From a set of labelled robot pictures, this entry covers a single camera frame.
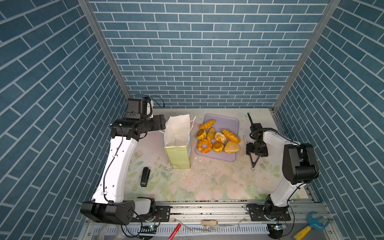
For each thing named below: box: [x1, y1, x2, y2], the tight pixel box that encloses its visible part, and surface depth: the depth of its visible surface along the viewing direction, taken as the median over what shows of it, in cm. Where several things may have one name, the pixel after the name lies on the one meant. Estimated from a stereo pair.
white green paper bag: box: [164, 114, 192, 169], surface depth 83 cm
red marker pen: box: [168, 223, 182, 240], surface depth 70 cm
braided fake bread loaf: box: [222, 129, 241, 144], surface depth 95 cm
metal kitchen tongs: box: [249, 153, 261, 171], surface depth 91 cm
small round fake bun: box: [212, 141, 224, 153], surface depth 95 cm
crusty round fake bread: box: [214, 131, 227, 144], surface depth 98 cm
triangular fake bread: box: [223, 140, 240, 154], surface depth 95 cm
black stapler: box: [140, 167, 151, 188], surface depth 85 cm
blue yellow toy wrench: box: [293, 211, 330, 240], surface depth 71 cm
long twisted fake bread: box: [199, 119, 217, 130], surface depth 107 cm
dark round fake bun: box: [196, 129, 207, 140], surface depth 100 cm
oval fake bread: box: [206, 127, 216, 141], surface depth 101 cm
